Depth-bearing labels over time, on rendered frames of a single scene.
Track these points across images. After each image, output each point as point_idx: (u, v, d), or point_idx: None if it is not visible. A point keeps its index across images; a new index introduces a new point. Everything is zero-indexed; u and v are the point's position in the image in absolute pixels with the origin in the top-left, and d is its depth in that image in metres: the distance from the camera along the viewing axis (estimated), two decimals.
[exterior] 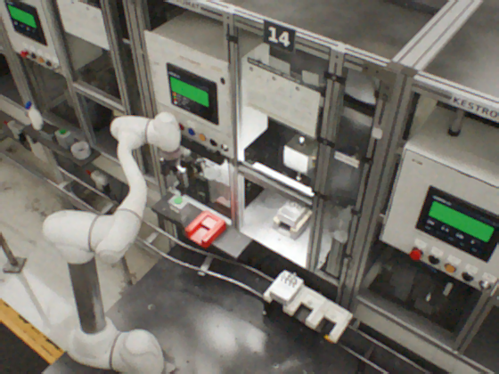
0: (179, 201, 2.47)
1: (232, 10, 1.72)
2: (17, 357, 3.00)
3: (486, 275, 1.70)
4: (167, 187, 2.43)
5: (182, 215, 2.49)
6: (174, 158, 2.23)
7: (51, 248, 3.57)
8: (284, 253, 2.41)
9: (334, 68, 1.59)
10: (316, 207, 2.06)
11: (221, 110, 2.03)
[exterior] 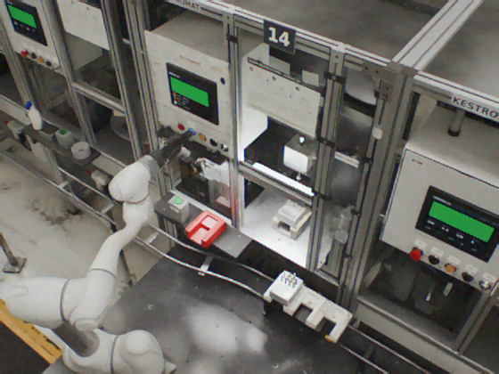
0: (179, 201, 2.47)
1: (232, 10, 1.72)
2: (17, 357, 3.00)
3: (486, 275, 1.70)
4: (186, 132, 2.23)
5: (182, 215, 2.49)
6: None
7: (51, 248, 3.57)
8: (284, 253, 2.41)
9: (334, 68, 1.59)
10: (316, 207, 2.06)
11: (221, 110, 2.03)
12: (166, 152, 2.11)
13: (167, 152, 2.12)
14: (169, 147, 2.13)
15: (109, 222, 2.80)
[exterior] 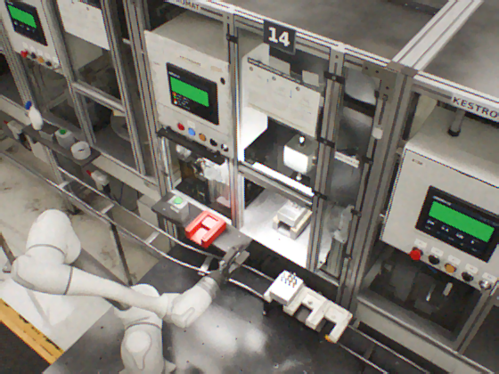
0: (179, 201, 2.47)
1: (232, 10, 1.72)
2: (17, 357, 3.00)
3: (486, 275, 1.70)
4: (241, 239, 2.14)
5: (182, 215, 2.49)
6: None
7: None
8: (284, 253, 2.41)
9: (334, 68, 1.59)
10: (316, 207, 2.06)
11: (221, 110, 2.03)
12: (225, 272, 2.06)
13: (227, 271, 2.07)
14: (227, 264, 2.07)
15: (109, 222, 2.80)
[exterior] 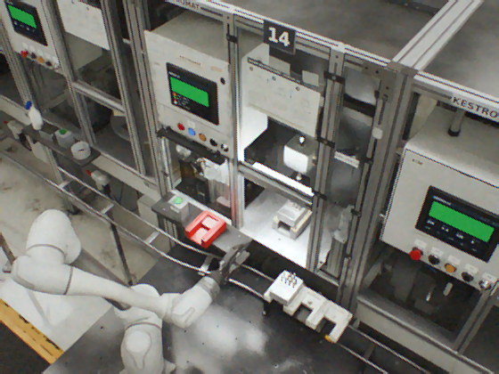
0: (179, 201, 2.47)
1: (232, 10, 1.72)
2: (17, 357, 3.00)
3: (486, 275, 1.70)
4: (241, 239, 2.14)
5: (182, 215, 2.49)
6: None
7: None
8: (284, 253, 2.41)
9: (334, 68, 1.59)
10: (316, 207, 2.06)
11: (221, 110, 2.03)
12: (225, 272, 2.06)
13: (227, 271, 2.07)
14: (228, 264, 2.07)
15: (109, 222, 2.80)
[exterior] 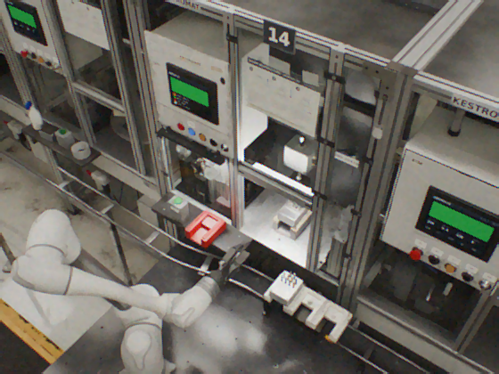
0: (179, 201, 2.47)
1: (232, 10, 1.72)
2: (17, 357, 3.00)
3: (486, 275, 1.70)
4: (241, 239, 2.14)
5: (182, 215, 2.49)
6: None
7: None
8: (284, 253, 2.41)
9: (334, 68, 1.59)
10: (316, 207, 2.06)
11: (221, 110, 2.03)
12: (225, 272, 2.06)
13: (227, 271, 2.06)
14: (227, 264, 2.07)
15: (109, 222, 2.80)
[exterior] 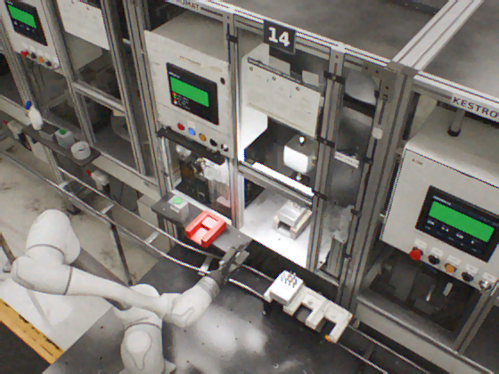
0: (179, 201, 2.47)
1: (232, 10, 1.72)
2: (17, 357, 3.00)
3: (486, 275, 1.70)
4: (241, 239, 2.14)
5: (182, 215, 2.49)
6: None
7: None
8: (284, 253, 2.41)
9: (334, 68, 1.59)
10: (316, 207, 2.06)
11: (221, 110, 2.03)
12: (225, 272, 2.06)
13: (227, 271, 2.06)
14: (227, 264, 2.07)
15: (109, 222, 2.80)
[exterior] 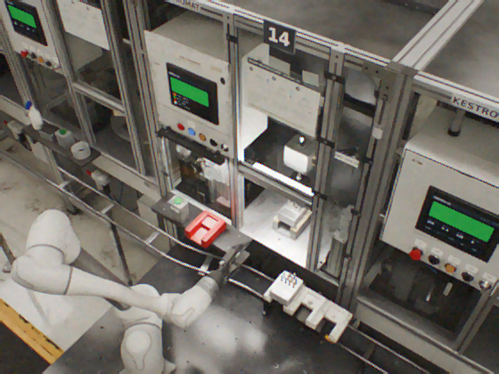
0: (179, 201, 2.47)
1: (232, 10, 1.72)
2: (17, 357, 3.00)
3: (486, 275, 1.70)
4: (241, 239, 2.14)
5: (182, 215, 2.49)
6: None
7: None
8: (284, 253, 2.41)
9: (334, 68, 1.59)
10: (316, 207, 2.06)
11: (221, 110, 2.03)
12: (225, 272, 2.06)
13: (227, 271, 2.06)
14: (227, 264, 2.07)
15: (109, 222, 2.80)
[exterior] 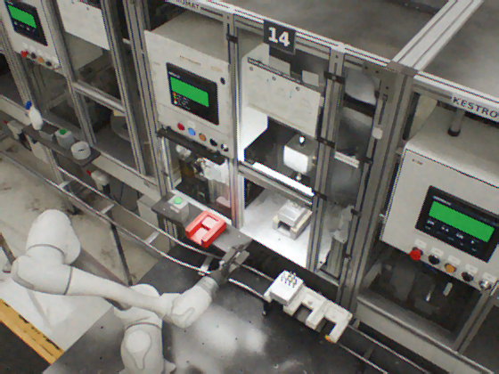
0: (179, 201, 2.47)
1: (232, 10, 1.72)
2: (17, 357, 3.00)
3: (486, 275, 1.70)
4: (241, 239, 2.14)
5: (182, 215, 2.49)
6: None
7: None
8: (284, 253, 2.41)
9: (334, 68, 1.59)
10: (316, 207, 2.06)
11: (221, 110, 2.03)
12: (225, 272, 2.06)
13: (227, 271, 2.07)
14: (227, 264, 2.07)
15: (109, 222, 2.80)
